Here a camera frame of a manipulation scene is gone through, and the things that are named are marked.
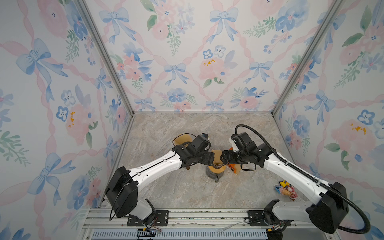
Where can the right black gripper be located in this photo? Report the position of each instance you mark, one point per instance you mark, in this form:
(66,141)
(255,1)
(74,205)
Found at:
(230,153)

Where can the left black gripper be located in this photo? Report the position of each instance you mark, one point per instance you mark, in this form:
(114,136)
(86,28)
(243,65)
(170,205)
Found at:
(209,158)

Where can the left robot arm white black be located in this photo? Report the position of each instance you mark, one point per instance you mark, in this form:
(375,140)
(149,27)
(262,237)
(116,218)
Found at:
(124,186)

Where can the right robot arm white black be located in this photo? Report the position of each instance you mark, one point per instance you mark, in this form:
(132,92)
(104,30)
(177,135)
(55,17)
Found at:
(325,207)

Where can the orange coffee filter pack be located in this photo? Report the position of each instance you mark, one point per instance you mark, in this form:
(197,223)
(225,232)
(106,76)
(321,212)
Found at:
(235,168)

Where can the grey glass carafe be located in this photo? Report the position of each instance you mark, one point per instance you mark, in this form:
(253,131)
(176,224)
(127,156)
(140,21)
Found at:
(214,176)

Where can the small colourful doll toy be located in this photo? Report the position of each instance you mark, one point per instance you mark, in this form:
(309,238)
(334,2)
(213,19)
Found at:
(285,188)

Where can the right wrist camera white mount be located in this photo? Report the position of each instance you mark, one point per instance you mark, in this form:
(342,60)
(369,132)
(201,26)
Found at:
(234,140)

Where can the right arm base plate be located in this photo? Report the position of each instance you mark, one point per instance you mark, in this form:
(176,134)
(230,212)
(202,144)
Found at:
(261,218)

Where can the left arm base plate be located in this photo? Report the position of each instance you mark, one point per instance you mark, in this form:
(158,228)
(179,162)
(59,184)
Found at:
(159,218)

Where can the aluminium mounting rail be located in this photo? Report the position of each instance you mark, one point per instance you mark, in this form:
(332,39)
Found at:
(194,224)

